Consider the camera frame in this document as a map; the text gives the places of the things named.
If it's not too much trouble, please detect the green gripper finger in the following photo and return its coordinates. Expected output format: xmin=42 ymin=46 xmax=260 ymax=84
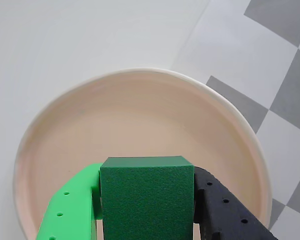
xmin=36 ymin=162 xmax=107 ymax=240

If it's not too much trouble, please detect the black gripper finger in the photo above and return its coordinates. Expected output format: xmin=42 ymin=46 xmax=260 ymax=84
xmin=192 ymin=166 xmax=279 ymax=240

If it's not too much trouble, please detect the dark green dice cube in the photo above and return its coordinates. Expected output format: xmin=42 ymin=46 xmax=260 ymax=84
xmin=99 ymin=155 xmax=195 ymax=240

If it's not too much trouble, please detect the pink round plate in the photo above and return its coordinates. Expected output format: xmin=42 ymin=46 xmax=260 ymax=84
xmin=12 ymin=67 xmax=274 ymax=240

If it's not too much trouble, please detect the grey checkerboard mat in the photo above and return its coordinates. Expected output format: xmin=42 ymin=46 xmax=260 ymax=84
xmin=169 ymin=0 xmax=300 ymax=231

